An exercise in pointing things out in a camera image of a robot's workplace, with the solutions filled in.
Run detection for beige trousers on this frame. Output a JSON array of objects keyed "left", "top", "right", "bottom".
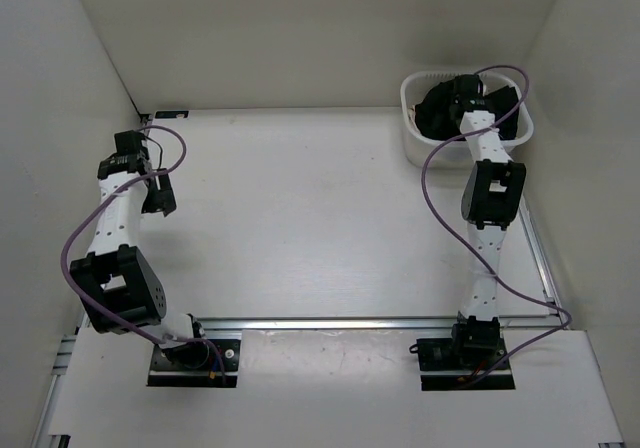
[{"left": 407, "top": 105, "right": 416, "bottom": 122}]

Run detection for aluminium frame rail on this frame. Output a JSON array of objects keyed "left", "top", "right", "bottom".
[{"left": 519, "top": 200, "right": 562, "bottom": 308}]

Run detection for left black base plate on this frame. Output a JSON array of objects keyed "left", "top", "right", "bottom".
[{"left": 147, "top": 337, "right": 241, "bottom": 389}]

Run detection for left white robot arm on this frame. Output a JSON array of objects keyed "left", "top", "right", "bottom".
[{"left": 65, "top": 130, "right": 212, "bottom": 370}]

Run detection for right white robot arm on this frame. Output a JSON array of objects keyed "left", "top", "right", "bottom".
[{"left": 449, "top": 74, "right": 526, "bottom": 369}]

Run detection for black corner label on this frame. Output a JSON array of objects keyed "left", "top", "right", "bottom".
[{"left": 154, "top": 110, "right": 189, "bottom": 119}]

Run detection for black trousers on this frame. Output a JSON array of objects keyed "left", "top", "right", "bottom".
[{"left": 415, "top": 78, "right": 519, "bottom": 141}]

